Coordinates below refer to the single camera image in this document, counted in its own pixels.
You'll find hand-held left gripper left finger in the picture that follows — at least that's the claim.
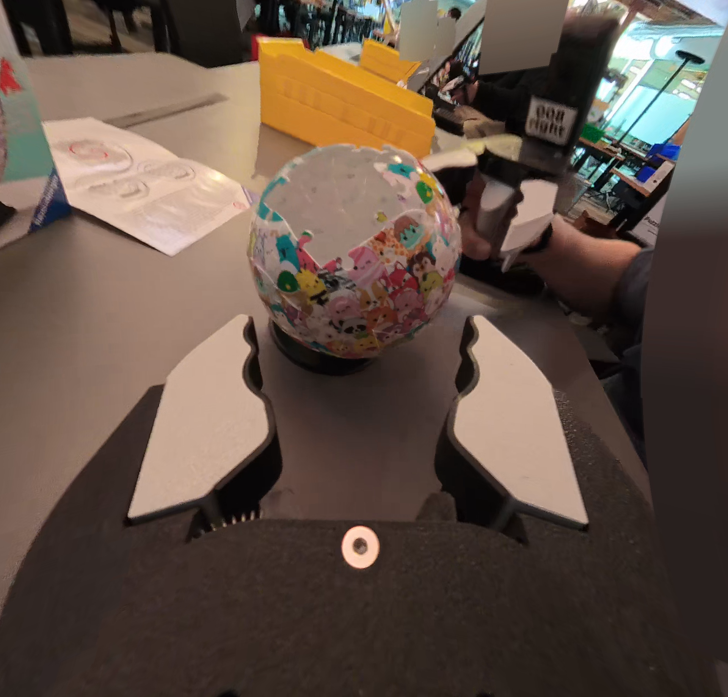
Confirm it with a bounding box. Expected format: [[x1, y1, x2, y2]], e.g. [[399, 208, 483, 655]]
[[126, 313, 283, 527]]

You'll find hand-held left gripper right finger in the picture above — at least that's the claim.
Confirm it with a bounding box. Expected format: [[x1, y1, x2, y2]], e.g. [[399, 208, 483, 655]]
[[435, 313, 590, 532]]

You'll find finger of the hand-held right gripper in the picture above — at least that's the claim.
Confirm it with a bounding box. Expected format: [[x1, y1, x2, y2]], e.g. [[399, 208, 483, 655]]
[[422, 134, 525, 174]]

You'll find yellow plastic bin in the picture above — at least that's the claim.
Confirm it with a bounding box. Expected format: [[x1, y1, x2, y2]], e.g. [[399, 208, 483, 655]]
[[257, 37, 436, 160]]

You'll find colourful cartoon puzzle ball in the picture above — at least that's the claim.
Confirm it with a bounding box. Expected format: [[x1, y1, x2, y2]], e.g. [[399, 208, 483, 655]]
[[247, 144, 463, 361]]

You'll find person's right forearm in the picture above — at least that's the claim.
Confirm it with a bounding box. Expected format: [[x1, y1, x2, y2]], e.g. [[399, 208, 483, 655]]
[[523, 214, 655, 325]]

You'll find black round ball stand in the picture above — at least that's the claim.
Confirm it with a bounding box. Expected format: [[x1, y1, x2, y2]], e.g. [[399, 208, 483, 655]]
[[267, 320, 389, 377]]

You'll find puzzle cardboard box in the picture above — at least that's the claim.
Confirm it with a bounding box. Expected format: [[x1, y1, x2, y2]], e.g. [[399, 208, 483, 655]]
[[0, 3, 73, 249]]

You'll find person's right hand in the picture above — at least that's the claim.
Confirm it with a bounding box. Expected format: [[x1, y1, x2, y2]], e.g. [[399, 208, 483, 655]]
[[457, 206, 504, 262]]

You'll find black floor lamp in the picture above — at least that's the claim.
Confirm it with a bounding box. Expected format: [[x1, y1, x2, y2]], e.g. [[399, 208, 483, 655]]
[[602, 50, 706, 192]]

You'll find white instruction sheet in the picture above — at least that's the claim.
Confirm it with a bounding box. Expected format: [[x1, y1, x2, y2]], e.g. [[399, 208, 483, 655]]
[[42, 117, 260, 256]]

